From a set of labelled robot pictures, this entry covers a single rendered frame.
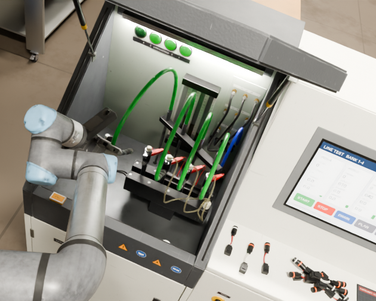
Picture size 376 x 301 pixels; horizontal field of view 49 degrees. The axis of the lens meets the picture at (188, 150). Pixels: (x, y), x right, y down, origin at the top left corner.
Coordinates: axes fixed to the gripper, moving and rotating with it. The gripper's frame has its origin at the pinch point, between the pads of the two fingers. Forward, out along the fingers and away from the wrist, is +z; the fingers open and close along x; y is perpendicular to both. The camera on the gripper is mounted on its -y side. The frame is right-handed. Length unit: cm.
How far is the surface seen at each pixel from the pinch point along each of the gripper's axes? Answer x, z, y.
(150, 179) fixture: -1.3, 28.9, 5.2
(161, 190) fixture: 5.0, 29.8, 6.3
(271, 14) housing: 3, 32, -74
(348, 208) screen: 62, 42, -25
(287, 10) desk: -69, 173, -145
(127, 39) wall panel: -31.0, 8.7, -34.7
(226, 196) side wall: 29.0, 27.8, -5.8
